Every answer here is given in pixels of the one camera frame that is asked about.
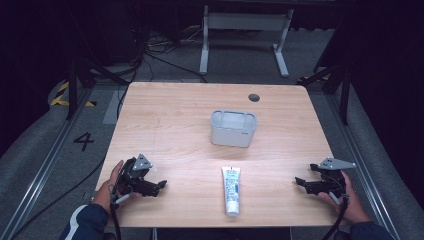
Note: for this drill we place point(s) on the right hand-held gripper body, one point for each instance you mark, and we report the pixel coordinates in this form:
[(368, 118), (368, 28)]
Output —
[(330, 181)]

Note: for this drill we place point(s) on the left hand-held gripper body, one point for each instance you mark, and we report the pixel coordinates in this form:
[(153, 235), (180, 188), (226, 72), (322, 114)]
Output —
[(134, 176)]

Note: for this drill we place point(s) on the person's right hand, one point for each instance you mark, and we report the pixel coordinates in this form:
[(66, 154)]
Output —
[(352, 204)]

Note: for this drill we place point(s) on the person's left hand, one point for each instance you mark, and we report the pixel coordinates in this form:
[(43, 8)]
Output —
[(106, 193)]

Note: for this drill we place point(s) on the white toothpaste tube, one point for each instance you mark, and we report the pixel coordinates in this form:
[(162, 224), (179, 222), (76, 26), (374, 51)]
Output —
[(231, 190)]

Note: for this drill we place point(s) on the black stand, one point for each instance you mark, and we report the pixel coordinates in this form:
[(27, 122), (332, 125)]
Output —
[(77, 83), (338, 83)]

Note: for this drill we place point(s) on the grey plastic organizer box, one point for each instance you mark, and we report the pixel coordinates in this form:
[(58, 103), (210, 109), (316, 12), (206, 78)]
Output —
[(233, 128)]

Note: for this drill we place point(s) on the dark round table grommet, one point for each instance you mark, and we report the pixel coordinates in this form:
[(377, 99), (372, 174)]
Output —
[(254, 97)]

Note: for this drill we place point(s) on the yellow black floor tape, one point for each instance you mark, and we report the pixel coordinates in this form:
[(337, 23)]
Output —
[(61, 97)]

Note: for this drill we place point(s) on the aluminium floor rail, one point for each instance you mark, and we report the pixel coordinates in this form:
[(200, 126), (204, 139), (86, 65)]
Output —
[(361, 166), (36, 173)]

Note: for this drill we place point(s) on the grey metal stand frame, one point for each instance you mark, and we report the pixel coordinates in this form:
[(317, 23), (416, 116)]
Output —
[(245, 23)]

